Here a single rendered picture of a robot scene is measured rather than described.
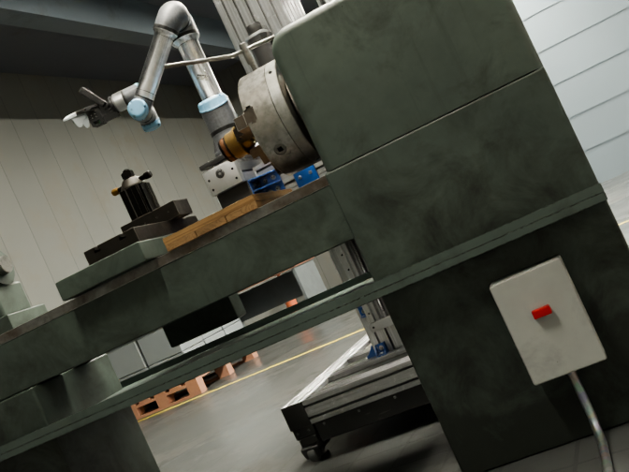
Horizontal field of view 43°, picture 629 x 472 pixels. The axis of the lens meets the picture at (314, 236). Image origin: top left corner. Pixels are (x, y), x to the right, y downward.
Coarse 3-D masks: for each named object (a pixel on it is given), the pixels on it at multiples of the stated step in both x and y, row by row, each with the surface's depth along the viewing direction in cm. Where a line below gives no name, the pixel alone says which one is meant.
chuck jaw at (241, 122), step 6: (252, 108) 219; (246, 114) 219; (252, 114) 218; (234, 120) 222; (240, 120) 221; (246, 120) 221; (252, 120) 218; (240, 126) 221; (246, 126) 220; (234, 132) 230; (240, 132) 226; (246, 132) 225; (240, 138) 229; (246, 138) 230
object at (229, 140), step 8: (232, 128) 234; (224, 136) 235; (232, 136) 232; (224, 144) 234; (232, 144) 232; (240, 144) 231; (248, 144) 233; (224, 152) 234; (232, 152) 233; (240, 152) 233; (248, 152) 235; (232, 160) 236
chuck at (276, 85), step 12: (276, 72) 218; (276, 84) 216; (276, 96) 216; (288, 96) 219; (276, 108) 216; (288, 108) 215; (288, 120) 216; (288, 132) 217; (300, 132) 217; (300, 144) 219; (312, 144) 220; (312, 156) 224
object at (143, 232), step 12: (192, 216) 264; (132, 228) 226; (144, 228) 232; (156, 228) 238; (168, 228) 246; (180, 228) 252; (108, 240) 229; (120, 240) 228; (132, 240) 226; (84, 252) 231; (96, 252) 231; (108, 252) 229
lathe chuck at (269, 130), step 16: (240, 80) 227; (256, 80) 221; (240, 96) 221; (256, 96) 218; (256, 112) 217; (272, 112) 216; (256, 128) 218; (272, 128) 217; (272, 144) 219; (288, 144) 219; (272, 160) 222; (288, 160) 223; (304, 160) 225
